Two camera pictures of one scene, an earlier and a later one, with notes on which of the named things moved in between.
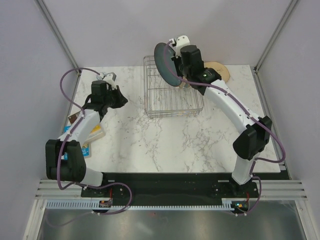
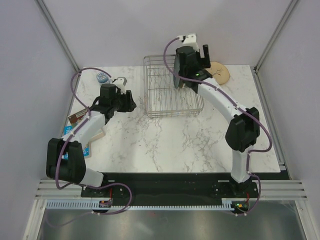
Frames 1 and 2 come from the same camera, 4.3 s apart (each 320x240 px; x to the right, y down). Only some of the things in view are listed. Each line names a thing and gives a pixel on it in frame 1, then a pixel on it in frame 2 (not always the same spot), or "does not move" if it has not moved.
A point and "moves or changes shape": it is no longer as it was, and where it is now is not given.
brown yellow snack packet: x=72 y=118 does not move
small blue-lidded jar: x=101 y=76 does not move
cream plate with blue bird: x=221 y=70 does not move
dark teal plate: x=161 y=61 moves or changes shape
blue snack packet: x=86 y=149 does not move
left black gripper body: x=113 y=98 -> x=125 y=103
